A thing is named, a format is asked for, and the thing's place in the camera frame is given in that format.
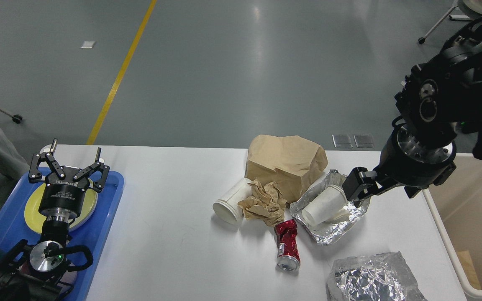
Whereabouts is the pink mug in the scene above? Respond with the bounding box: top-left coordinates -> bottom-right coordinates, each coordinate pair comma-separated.
19,261 -> 78,291

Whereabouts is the white paper cup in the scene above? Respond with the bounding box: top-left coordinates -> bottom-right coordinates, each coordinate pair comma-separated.
212,178 -> 252,225
301,185 -> 349,227

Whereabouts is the pale green plate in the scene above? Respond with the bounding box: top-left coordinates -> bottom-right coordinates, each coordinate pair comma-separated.
69,199 -> 97,232

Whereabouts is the aluminium foil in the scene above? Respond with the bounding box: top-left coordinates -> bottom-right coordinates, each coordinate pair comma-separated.
326,252 -> 426,301

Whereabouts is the white office chair with jacket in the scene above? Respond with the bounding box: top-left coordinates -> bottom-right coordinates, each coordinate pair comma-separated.
418,0 -> 482,45

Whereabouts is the floor socket plate right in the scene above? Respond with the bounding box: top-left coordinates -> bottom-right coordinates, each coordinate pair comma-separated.
353,135 -> 375,148

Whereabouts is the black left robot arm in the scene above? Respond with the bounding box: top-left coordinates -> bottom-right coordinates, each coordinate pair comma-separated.
0,139 -> 110,301

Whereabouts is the crumpled brown paper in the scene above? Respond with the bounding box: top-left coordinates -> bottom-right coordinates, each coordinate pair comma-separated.
237,179 -> 287,227

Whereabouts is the blue plastic tray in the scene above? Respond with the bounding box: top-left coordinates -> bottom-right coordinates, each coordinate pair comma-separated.
0,170 -> 124,301

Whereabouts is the white chair frame left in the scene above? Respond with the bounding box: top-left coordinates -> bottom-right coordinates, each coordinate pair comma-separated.
0,108 -> 23,124

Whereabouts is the floor socket plate left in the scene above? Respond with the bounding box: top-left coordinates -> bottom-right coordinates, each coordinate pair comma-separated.
332,135 -> 353,149

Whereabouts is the floor socket plate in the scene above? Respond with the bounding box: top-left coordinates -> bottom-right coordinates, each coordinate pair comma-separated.
353,135 -> 375,148
332,135 -> 353,149

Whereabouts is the beige plastic bin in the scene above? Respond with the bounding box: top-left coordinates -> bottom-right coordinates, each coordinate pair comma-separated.
423,153 -> 482,301

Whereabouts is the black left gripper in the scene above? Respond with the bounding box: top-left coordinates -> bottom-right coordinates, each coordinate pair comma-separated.
28,139 -> 110,220

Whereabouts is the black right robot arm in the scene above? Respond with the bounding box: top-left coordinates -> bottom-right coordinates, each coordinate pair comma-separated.
342,16 -> 482,207

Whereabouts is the crushed red soda can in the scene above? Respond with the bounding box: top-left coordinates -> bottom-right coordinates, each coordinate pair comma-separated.
274,219 -> 301,272

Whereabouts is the yellow plastic plate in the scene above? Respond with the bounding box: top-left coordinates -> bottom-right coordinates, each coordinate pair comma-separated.
24,183 -> 98,234

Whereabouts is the large brown paper bag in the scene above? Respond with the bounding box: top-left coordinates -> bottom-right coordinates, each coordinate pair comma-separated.
245,135 -> 328,204

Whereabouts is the white paper cup lying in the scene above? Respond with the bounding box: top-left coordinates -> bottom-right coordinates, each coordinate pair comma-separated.
212,178 -> 252,225

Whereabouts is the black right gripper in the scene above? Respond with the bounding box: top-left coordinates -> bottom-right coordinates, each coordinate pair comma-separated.
342,125 -> 457,206

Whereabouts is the aluminium foil tray sheet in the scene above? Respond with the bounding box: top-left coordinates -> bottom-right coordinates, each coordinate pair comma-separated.
289,169 -> 370,245

